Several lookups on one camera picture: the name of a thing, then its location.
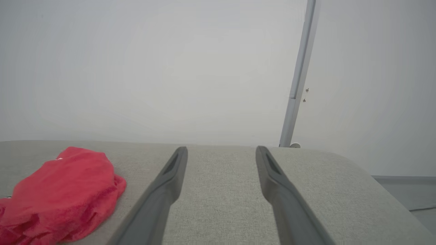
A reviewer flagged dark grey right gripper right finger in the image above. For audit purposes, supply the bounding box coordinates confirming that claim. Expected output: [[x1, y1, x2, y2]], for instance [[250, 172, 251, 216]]
[[255, 146, 336, 245]]

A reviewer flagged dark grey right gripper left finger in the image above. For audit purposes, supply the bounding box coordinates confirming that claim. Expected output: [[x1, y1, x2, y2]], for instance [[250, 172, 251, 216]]
[[107, 146, 188, 245]]

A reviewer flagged red and white jersey garment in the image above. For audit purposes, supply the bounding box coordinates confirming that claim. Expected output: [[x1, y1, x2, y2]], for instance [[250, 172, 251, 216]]
[[0, 146, 127, 245]]

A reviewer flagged grey metal bracket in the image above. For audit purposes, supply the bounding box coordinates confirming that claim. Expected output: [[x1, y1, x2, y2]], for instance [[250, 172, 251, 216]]
[[279, 0, 321, 148]]

